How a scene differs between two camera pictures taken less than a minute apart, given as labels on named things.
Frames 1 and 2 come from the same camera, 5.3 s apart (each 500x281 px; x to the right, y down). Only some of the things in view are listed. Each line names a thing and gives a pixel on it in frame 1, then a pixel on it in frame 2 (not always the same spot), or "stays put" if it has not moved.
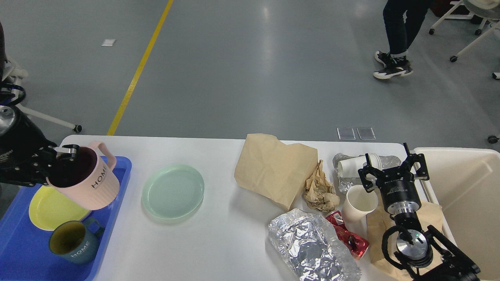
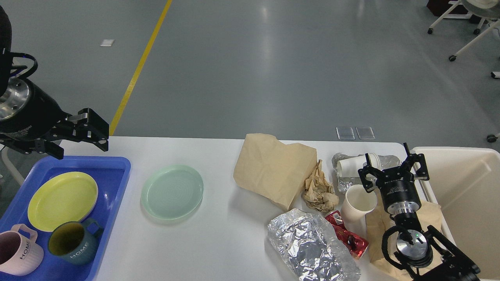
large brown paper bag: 266,166 stays put
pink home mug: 88,179 → 19,255
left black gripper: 25,155 → 29,131
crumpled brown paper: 320,193 stays put
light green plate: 173,191 stays put
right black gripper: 398,185 stays put
